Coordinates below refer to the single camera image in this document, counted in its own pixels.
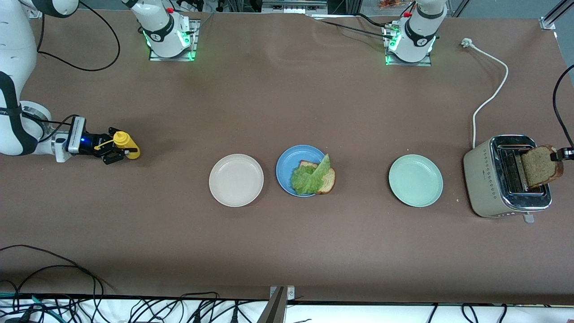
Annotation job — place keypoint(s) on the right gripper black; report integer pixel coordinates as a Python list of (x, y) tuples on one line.
[(95, 144)]

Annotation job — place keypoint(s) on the yellow mustard squeeze bottle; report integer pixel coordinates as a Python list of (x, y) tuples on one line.
[(128, 146)]

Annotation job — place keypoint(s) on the brown bread slice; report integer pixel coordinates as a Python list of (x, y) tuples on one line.
[(328, 180), (540, 167)]

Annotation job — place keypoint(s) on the green lettuce leaf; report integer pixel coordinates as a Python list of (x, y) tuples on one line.
[(307, 179)]

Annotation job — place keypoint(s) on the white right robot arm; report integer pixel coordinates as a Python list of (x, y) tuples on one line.
[(18, 54)]

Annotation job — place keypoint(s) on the beige round plate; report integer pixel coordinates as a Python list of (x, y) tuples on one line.
[(236, 180)]

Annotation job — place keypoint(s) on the green round plate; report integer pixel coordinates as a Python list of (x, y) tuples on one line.
[(415, 180)]

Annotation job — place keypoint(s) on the blue round plate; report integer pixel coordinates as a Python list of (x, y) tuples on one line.
[(287, 161)]

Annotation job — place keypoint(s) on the beige chrome toaster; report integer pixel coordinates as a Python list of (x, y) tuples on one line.
[(484, 184)]

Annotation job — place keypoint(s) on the grey metal box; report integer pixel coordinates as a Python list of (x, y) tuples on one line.
[(291, 5)]

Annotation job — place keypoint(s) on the orange packet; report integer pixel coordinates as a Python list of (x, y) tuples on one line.
[(394, 4)]

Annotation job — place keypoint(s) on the aluminium frame profile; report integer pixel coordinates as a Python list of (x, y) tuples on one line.
[(549, 22)]

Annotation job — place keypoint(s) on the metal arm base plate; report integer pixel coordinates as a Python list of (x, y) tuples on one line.
[(195, 36), (425, 63)]

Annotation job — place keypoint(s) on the aluminium profile post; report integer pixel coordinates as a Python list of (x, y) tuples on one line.
[(276, 309)]

